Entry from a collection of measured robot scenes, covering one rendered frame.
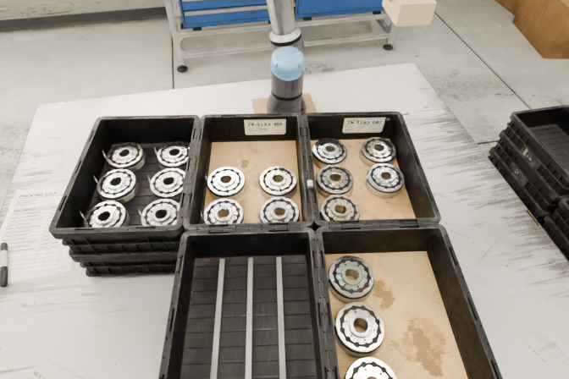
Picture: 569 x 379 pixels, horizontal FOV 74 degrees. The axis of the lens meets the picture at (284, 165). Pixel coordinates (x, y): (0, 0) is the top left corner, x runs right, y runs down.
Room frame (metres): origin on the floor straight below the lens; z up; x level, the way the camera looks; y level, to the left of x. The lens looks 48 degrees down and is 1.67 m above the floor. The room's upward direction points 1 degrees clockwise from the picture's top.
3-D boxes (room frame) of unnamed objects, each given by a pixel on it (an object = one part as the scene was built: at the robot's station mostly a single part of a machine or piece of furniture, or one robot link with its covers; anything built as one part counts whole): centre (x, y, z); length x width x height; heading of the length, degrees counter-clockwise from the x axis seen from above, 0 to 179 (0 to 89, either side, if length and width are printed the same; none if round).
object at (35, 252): (0.60, 0.72, 0.70); 0.33 x 0.23 x 0.01; 13
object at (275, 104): (1.14, 0.00, 0.78); 0.15 x 0.15 x 0.10
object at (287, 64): (1.14, 0.00, 0.89); 0.13 x 0.12 x 0.14; 179
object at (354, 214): (0.57, -0.15, 0.86); 0.10 x 0.10 x 0.01
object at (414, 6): (1.29, -0.41, 1.07); 0.16 x 0.12 x 0.07; 7
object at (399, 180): (0.69, -0.28, 0.86); 0.10 x 0.10 x 0.01
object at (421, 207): (0.69, -0.21, 0.87); 0.40 x 0.30 x 0.11; 3
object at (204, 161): (0.67, 0.09, 0.87); 0.40 x 0.30 x 0.11; 3
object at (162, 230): (0.65, 0.39, 0.92); 0.40 x 0.30 x 0.02; 3
